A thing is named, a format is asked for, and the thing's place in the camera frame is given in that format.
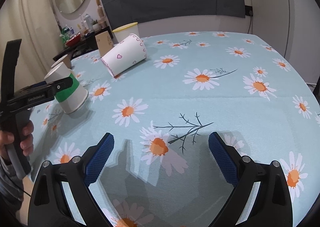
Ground green striped paper cup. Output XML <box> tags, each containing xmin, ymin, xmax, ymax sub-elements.
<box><xmin>44</xmin><ymin>63</ymin><xmax>88</xmax><ymax>114</ymax></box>

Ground brown paper cup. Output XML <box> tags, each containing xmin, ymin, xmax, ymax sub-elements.
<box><xmin>95</xmin><ymin>31</ymin><xmax>114</xmax><ymax>57</ymax></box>

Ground yellow rimmed white cup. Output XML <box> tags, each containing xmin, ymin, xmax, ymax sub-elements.
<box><xmin>112</xmin><ymin>22</ymin><xmax>140</xmax><ymax>43</ymax></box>

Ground pink hearts paper cup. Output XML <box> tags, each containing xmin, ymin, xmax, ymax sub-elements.
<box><xmin>101</xmin><ymin>33</ymin><xmax>148</xmax><ymax>77</ymax></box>

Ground person's left hand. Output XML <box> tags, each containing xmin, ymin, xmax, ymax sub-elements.
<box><xmin>0</xmin><ymin>120</ymin><xmax>34</xmax><ymax>160</ymax></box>

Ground beige ceramic mug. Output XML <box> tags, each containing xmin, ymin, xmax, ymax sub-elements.
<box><xmin>51</xmin><ymin>55</ymin><xmax>72</xmax><ymax>69</ymax></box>

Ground red bowl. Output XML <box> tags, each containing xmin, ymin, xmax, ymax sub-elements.
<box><xmin>66</xmin><ymin>34</ymin><xmax>81</xmax><ymax>48</ymax></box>

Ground black side shelf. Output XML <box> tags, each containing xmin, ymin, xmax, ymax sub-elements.
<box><xmin>53</xmin><ymin>26</ymin><xmax>113</xmax><ymax>61</ymax></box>

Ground green plastic bottle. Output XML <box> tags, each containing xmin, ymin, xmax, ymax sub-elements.
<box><xmin>61</xmin><ymin>25</ymin><xmax>71</xmax><ymax>46</ymax></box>

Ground small potted plant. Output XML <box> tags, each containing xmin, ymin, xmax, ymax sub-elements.
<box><xmin>92</xmin><ymin>20</ymin><xmax>101</xmax><ymax>32</ymax></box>

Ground white thermos bottle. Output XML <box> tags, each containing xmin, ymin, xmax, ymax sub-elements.
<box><xmin>84</xmin><ymin>14</ymin><xmax>93</xmax><ymax>30</ymax></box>

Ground beige curtain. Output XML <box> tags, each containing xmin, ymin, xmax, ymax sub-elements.
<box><xmin>1</xmin><ymin>0</ymin><xmax>63</xmax><ymax>90</ymax></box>

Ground daisy print tablecloth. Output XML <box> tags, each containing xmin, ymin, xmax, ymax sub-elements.
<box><xmin>30</xmin><ymin>32</ymin><xmax>319</xmax><ymax>226</ymax></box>

